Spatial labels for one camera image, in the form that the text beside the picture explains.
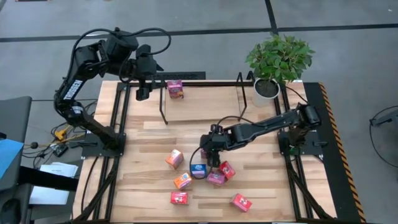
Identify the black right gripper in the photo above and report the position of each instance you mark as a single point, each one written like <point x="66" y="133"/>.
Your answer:
<point x="217" y="140"/>

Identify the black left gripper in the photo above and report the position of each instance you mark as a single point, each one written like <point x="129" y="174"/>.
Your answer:
<point x="146" y="62"/>

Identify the pink Raisin Bran cereal box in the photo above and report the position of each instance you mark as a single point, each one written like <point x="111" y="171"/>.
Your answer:
<point x="215" y="178"/>
<point x="175" y="88"/>
<point x="203" y="154"/>

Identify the red Froot Loops cereal box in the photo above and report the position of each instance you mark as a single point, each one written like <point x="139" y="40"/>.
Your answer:
<point x="179" y="198"/>
<point x="227" y="169"/>
<point x="241" y="202"/>

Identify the blue Frosted Flakes cereal box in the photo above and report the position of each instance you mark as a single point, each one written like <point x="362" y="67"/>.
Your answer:
<point x="198" y="170"/>

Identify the orange Mini Wheats cereal box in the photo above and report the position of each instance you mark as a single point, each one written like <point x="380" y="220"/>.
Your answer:
<point x="174" y="158"/>
<point x="182" y="181"/>

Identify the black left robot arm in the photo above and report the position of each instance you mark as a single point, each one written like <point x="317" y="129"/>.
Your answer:
<point x="73" y="88"/>

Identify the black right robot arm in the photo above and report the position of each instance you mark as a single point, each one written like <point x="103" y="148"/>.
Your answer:
<point x="267" y="123"/>

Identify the wooden shelf with black legs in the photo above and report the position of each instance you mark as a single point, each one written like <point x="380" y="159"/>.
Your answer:
<point x="205" y="102"/>

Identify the white paper stack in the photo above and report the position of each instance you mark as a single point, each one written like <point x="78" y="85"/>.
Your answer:
<point x="59" y="170"/>

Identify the white plant pot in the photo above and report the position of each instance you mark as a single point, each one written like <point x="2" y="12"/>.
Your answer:
<point x="259" y="99"/>

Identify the green leafy plant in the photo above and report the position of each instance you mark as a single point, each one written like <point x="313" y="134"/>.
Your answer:
<point x="280" y="59"/>

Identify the black mat with hazard stripe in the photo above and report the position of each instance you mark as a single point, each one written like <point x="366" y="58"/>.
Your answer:
<point x="337" y="180"/>

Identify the small black ball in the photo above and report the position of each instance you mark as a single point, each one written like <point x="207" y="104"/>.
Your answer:
<point x="34" y="145"/>

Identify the black flat bar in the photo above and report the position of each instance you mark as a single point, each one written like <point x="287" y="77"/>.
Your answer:
<point x="46" y="180"/>

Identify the blue sheet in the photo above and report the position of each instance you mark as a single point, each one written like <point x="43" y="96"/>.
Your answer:
<point x="9" y="155"/>

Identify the grey stand base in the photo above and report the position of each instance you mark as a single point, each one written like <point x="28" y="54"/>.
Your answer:
<point x="385" y="119"/>

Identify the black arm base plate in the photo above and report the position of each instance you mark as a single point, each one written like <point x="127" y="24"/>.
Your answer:
<point x="312" y="150"/>
<point x="93" y="149"/>

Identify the black aluminium table frame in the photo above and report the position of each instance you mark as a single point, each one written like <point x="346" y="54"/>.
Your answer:
<point x="112" y="186"/>

